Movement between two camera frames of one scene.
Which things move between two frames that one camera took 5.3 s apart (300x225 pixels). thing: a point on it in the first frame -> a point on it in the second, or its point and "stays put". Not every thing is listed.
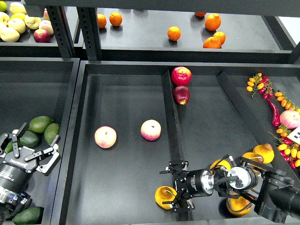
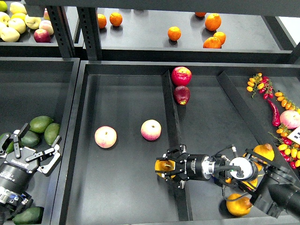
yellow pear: x=164 y=193 -> x=166 y=165
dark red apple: x=181 y=94 stays put
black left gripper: x=15 y=168 stays put
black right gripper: x=188 y=184 -> x=194 y=167
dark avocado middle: x=29 y=138 stays put
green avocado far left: x=9 y=148 stays put
